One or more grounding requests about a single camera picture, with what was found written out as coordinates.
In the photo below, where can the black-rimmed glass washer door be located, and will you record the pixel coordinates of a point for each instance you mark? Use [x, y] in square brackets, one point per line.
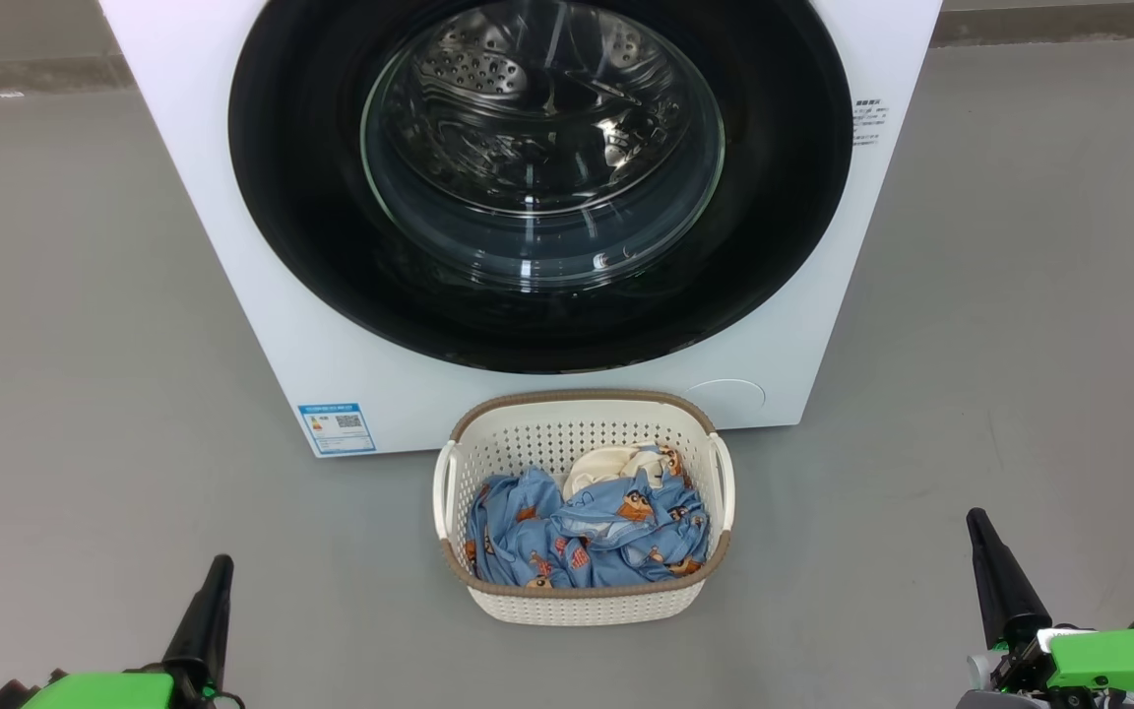
[311, 246]

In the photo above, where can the small printed text sticker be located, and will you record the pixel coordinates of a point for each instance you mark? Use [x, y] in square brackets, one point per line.
[869, 121]

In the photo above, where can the blue cartoon-print garment cream lining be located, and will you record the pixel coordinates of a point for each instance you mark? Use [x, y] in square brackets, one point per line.
[626, 512]

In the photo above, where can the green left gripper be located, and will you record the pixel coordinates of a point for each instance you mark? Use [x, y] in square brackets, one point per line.
[94, 692]

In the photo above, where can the cream perforated laundry basket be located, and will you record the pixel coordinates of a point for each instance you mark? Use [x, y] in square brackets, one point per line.
[587, 601]

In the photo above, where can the white front-load washing machine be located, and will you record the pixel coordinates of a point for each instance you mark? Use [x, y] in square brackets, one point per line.
[232, 246]

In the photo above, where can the blue energy label sticker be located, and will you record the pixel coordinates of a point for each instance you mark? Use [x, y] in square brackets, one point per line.
[337, 428]

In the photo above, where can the washing machine drum with clothes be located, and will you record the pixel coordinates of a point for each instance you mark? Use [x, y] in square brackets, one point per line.
[488, 69]

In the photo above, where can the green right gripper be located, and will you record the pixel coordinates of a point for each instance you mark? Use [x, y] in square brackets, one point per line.
[1118, 660]

